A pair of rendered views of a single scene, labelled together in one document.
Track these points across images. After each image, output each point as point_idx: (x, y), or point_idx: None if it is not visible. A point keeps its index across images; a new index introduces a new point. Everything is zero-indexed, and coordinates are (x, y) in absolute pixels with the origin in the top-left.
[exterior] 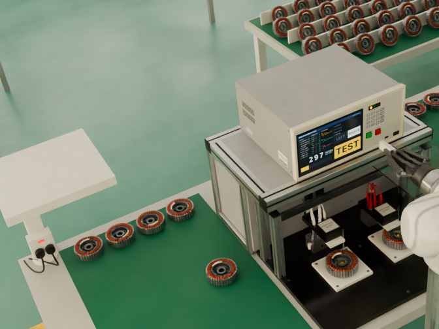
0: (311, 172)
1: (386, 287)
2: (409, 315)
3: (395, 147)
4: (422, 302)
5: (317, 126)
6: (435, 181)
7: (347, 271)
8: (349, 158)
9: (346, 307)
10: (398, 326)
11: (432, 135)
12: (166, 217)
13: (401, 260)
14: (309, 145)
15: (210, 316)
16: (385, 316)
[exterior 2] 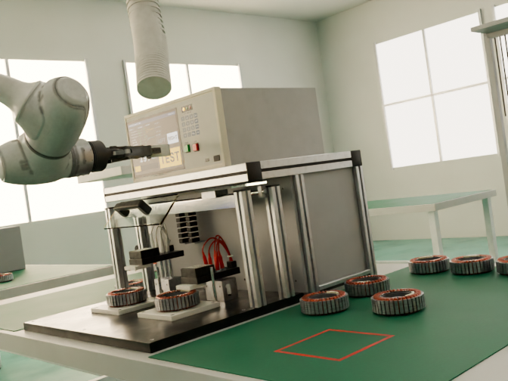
0: (144, 176)
1: (93, 322)
2: (56, 349)
3: (154, 147)
4: (70, 344)
5: (141, 118)
6: None
7: (107, 295)
8: (173, 174)
9: (66, 318)
10: (48, 357)
11: (246, 173)
12: None
13: (143, 318)
14: (137, 140)
15: (77, 300)
16: (53, 337)
